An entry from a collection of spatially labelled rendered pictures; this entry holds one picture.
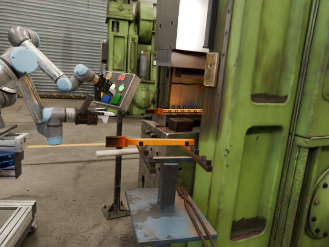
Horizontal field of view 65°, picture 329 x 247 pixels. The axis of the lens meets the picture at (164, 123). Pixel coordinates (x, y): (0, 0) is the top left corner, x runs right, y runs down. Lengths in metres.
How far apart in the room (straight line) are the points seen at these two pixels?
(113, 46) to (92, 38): 3.16
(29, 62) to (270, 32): 1.16
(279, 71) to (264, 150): 0.44
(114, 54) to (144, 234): 5.75
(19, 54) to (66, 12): 8.33
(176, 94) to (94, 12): 8.03
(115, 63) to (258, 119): 5.38
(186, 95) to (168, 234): 1.12
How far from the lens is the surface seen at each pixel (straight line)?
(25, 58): 1.31
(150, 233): 1.02
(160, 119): 1.60
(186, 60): 1.56
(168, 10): 1.62
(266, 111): 1.43
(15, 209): 2.18
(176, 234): 1.02
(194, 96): 1.93
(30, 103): 1.50
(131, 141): 1.13
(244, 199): 1.60
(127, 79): 1.99
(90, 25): 9.61
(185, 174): 1.54
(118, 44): 6.53
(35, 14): 9.58
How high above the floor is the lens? 1.25
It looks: 12 degrees down
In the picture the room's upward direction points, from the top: 5 degrees clockwise
